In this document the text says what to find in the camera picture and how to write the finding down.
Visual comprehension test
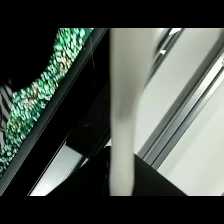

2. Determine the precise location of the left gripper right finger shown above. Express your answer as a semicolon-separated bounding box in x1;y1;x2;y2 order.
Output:
134;152;187;197

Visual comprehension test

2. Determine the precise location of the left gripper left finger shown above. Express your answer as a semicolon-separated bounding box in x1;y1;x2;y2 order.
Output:
47;145;111;197

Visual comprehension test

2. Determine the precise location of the black and white striped garment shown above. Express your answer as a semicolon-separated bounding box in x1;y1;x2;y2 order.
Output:
0;79;15;142

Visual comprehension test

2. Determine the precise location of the silver frame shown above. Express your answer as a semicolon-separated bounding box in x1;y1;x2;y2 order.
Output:
137;27;224;170

